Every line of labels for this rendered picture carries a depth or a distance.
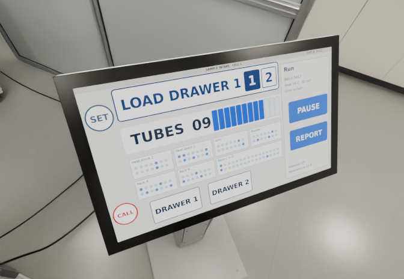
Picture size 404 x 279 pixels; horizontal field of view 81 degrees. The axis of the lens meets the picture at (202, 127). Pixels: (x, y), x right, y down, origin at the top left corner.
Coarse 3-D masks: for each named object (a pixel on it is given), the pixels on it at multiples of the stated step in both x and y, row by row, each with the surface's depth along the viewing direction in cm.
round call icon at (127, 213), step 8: (112, 208) 40; (120, 208) 40; (128, 208) 41; (136, 208) 41; (112, 216) 40; (120, 216) 40; (128, 216) 41; (136, 216) 41; (120, 224) 41; (128, 224) 41
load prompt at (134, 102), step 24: (216, 72) 41; (240, 72) 42; (264, 72) 44; (120, 96) 36; (144, 96) 38; (168, 96) 39; (192, 96) 40; (216, 96) 42; (240, 96) 43; (120, 120) 37
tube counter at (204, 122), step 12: (276, 96) 46; (216, 108) 42; (228, 108) 43; (240, 108) 44; (252, 108) 45; (264, 108) 45; (276, 108) 46; (192, 120) 41; (204, 120) 42; (216, 120) 43; (228, 120) 43; (240, 120) 44; (252, 120) 45; (192, 132) 42; (204, 132) 42
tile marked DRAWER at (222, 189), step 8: (232, 176) 46; (240, 176) 47; (248, 176) 48; (208, 184) 45; (216, 184) 46; (224, 184) 46; (232, 184) 47; (240, 184) 47; (248, 184) 48; (216, 192) 46; (224, 192) 47; (232, 192) 47; (240, 192) 48; (216, 200) 46; (224, 200) 47
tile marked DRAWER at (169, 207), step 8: (184, 192) 44; (192, 192) 44; (200, 192) 45; (160, 200) 42; (168, 200) 43; (176, 200) 43; (184, 200) 44; (192, 200) 45; (200, 200) 45; (152, 208) 42; (160, 208) 43; (168, 208) 43; (176, 208) 44; (184, 208) 44; (192, 208) 45; (200, 208) 46; (152, 216) 42; (160, 216) 43; (168, 216) 44; (176, 216) 44
